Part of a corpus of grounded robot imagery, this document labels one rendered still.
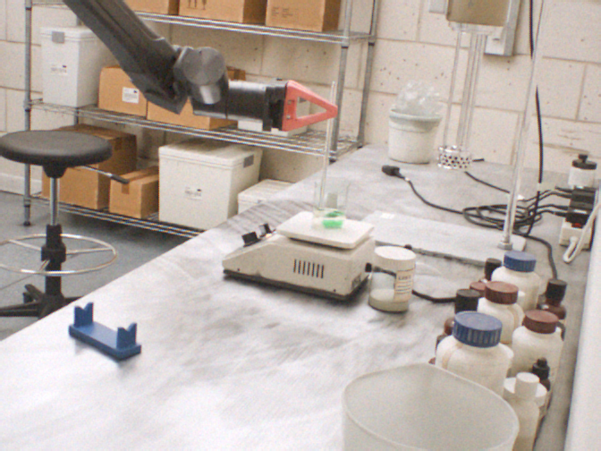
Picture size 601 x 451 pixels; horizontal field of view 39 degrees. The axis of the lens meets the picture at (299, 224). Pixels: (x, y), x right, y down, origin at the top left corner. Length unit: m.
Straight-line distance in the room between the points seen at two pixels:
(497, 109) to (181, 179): 1.32
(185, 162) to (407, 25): 1.07
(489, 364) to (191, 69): 0.56
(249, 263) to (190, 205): 2.37
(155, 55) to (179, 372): 0.45
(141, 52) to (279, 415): 0.54
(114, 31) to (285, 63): 2.66
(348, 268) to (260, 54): 2.68
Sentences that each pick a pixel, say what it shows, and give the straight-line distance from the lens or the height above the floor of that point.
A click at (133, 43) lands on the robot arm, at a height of 1.08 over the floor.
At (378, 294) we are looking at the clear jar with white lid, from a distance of 1.21.
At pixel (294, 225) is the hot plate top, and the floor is 0.84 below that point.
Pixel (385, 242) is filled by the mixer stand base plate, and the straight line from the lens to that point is 1.51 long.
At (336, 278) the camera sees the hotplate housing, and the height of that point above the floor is 0.78.
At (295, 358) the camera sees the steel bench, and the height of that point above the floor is 0.75.
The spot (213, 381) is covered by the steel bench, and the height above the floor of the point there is 0.75.
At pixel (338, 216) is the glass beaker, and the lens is 1.25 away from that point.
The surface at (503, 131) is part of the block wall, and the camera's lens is 3.59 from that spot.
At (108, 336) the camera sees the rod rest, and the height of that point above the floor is 0.76.
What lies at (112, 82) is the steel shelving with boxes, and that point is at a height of 0.68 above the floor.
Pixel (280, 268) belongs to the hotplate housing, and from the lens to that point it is 1.25.
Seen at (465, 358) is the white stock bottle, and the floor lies 0.85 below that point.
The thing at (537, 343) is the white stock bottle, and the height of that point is 0.83.
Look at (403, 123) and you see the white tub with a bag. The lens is 2.24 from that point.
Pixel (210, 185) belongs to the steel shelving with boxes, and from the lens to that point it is 3.56.
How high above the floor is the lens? 1.19
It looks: 16 degrees down
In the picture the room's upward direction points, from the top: 6 degrees clockwise
